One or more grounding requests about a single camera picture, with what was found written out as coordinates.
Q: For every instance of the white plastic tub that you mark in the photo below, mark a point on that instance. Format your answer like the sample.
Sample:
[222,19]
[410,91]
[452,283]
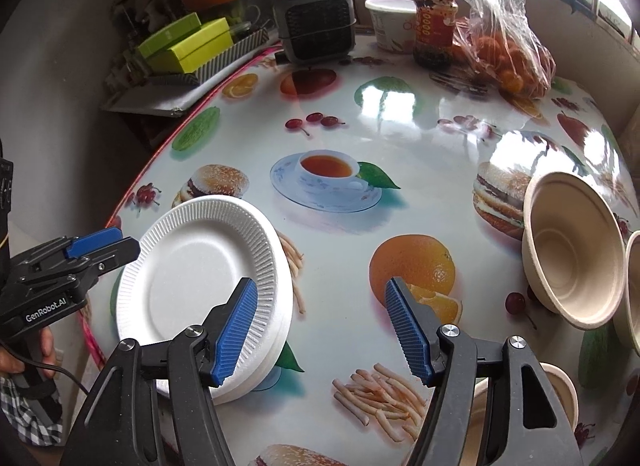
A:
[392,25]

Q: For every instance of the grey chevron striped box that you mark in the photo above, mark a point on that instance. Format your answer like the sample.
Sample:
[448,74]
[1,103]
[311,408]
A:
[230,58]

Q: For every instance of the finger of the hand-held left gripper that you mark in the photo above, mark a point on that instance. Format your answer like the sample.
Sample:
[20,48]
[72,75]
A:
[117,252]
[95,242]

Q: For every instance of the grey space heater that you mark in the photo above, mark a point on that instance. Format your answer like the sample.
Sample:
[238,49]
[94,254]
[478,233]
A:
[317,20]

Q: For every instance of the large green box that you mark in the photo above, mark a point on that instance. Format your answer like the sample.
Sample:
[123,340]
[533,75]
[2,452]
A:
[200,48]

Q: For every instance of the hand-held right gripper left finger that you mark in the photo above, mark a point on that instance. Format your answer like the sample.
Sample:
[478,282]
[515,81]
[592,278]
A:
[235,331]

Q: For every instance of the small black device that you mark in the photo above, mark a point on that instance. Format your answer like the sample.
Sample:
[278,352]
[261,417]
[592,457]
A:
[280,55]

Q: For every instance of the slim green box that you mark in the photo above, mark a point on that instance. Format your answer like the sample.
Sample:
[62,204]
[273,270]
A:
[167,35]

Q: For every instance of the beige paper bowl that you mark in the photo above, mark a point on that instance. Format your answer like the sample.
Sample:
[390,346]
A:
[575,256]
[632,296]
[564,398]

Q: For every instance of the pile of oranges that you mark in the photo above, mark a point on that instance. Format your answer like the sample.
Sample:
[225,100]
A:
[510,65]

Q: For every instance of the fruit print plastic tablecloth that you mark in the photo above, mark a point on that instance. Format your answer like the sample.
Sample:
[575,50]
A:
[400,115]

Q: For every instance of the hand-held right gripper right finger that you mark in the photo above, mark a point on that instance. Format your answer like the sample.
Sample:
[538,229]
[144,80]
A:
[407,331]

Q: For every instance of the person's left hand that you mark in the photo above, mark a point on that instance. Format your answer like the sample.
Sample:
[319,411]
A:
[48,353]

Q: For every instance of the glass jar with red label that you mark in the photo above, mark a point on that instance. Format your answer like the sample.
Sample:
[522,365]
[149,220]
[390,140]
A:
[435,25]

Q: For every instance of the person's checkered clothing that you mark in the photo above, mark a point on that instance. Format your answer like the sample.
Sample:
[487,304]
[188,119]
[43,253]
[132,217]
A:
[25,411]

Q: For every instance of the white paper plate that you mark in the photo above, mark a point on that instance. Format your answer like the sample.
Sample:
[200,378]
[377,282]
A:
[190,266]
[286,316]
[245,393]

